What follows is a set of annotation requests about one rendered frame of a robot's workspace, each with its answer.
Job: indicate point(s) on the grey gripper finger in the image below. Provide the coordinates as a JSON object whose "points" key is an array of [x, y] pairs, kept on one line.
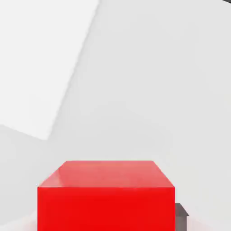
{"points": [[181, 219]]}

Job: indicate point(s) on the small red cube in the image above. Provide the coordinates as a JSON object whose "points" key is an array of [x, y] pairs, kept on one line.
{"points": [[106, 202]]}

